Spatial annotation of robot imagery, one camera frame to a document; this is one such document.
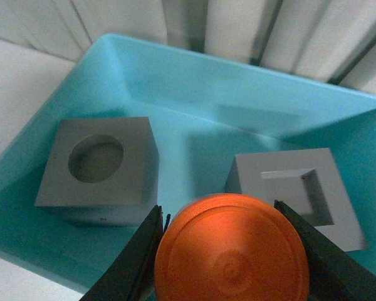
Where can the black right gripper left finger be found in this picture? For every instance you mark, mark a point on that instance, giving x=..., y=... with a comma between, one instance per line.
x=131, y=275

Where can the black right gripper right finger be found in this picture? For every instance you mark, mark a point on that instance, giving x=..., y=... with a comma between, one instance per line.
x=334, y=275

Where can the gray block with square hole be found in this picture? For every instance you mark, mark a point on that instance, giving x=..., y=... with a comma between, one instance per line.
x=309, y=182

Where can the orange cylinder part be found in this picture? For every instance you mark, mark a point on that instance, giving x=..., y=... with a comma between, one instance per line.
x=231, y=247

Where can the gray block with round hole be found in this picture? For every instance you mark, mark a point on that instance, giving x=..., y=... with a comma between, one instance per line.
x=101, y=172

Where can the light blue plastic box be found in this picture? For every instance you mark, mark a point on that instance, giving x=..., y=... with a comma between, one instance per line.
x=203, y=111

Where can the pale gray-green curtain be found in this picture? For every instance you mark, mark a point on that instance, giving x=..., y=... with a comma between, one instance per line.
x=328, y=41

